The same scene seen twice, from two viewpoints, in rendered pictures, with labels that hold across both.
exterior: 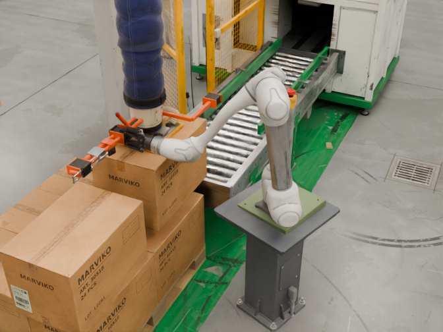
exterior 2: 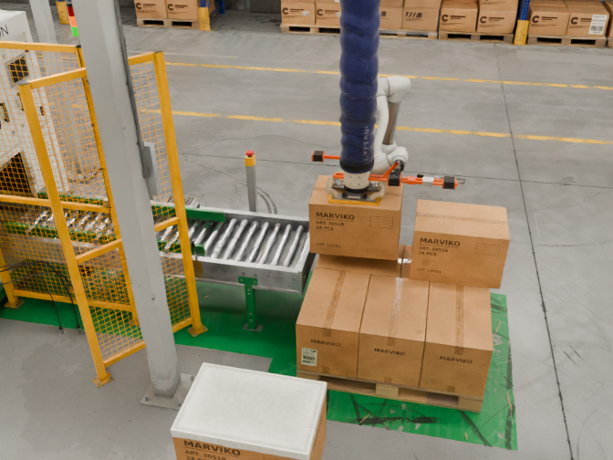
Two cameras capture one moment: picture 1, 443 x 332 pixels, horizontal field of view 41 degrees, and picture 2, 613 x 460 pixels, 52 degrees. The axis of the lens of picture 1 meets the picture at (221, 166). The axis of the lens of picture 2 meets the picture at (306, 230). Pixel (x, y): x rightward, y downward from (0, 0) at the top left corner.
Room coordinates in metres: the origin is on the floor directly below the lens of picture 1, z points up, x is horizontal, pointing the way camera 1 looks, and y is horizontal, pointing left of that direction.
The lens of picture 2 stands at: (4.03, 3.88, 3.20)
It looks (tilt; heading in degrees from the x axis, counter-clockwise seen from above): 34 degrees down; 256
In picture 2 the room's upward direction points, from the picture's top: 1 degrees counter-clockwise
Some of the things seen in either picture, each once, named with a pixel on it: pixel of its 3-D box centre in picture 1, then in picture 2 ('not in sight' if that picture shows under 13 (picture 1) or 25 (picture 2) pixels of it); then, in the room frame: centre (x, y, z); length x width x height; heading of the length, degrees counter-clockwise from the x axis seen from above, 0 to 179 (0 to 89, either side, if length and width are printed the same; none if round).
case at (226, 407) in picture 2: not in sight; (254, 434); (3.83, 1.99, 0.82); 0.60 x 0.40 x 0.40; 154
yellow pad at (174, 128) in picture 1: (161, 133); not in sight; (2.81, 0.33, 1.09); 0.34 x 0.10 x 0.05; 155
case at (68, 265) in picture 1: (80, 255); (457, 243); (2.20, 0.71, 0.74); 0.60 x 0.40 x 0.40; 155
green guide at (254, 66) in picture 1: (241, 74); (99, 241); (4.62, -0.17, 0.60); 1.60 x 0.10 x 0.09; 154
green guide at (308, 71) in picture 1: (301, 85); (130, 203); (4.39, -0.65, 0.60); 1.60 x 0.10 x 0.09; 154
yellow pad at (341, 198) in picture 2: not in sight; (354, 197); (2.89, 0.50, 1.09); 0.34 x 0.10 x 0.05; 155
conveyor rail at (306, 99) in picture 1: (292, 117); (177, 214); (4.04, -0.55, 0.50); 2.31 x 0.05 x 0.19; 154
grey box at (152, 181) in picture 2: not in sight; (139, 167); (4.20, 0.75, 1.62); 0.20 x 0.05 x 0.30; 154
